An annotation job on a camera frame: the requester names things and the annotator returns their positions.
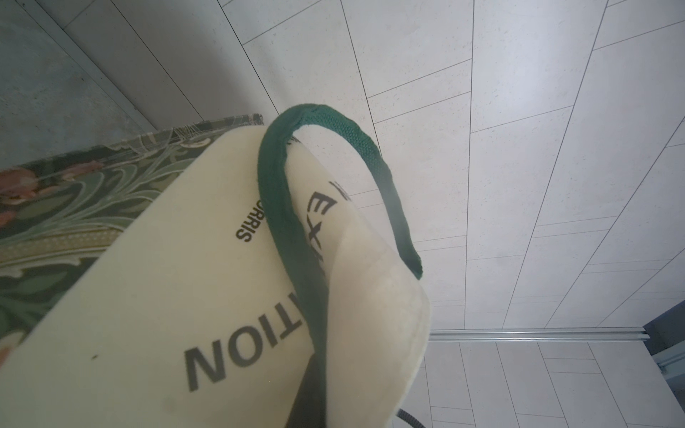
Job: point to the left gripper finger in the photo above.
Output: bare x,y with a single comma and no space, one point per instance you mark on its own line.
309,407

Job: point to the cream canvas tote bag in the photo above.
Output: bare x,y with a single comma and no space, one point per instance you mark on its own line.
186,278

